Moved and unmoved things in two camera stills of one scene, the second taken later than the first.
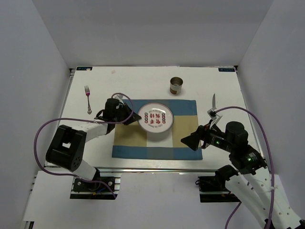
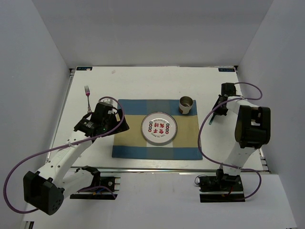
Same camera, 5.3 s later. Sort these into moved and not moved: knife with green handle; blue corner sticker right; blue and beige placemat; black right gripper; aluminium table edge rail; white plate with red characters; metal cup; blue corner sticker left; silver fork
Moved: black right gripper; knife with green handle; white plate with red characters; metal cup
Not moved: blue corner sticker right; blue corner sticker left; blue and beige placemat; aluminium table edge rail; silver fork
